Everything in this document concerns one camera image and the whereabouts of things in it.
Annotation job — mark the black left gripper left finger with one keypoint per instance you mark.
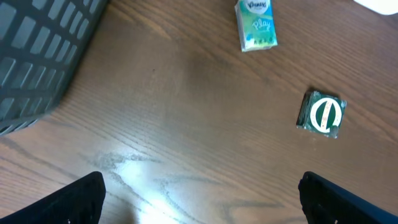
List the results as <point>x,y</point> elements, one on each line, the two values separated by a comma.
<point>79,202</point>

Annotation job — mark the green Kleenex tissue pack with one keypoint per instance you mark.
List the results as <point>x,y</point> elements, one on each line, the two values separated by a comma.
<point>255,25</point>

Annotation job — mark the dark green Zam-Buk tin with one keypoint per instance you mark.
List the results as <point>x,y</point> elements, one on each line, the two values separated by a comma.
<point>321,113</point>

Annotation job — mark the grey plastic mesh basket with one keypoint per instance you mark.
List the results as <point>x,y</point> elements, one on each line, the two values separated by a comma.
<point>42,43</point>

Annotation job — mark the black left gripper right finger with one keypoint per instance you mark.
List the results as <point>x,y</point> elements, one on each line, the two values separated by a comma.
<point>325,202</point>

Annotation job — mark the white barcode scanner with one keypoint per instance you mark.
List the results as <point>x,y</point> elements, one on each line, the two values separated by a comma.
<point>384,7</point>

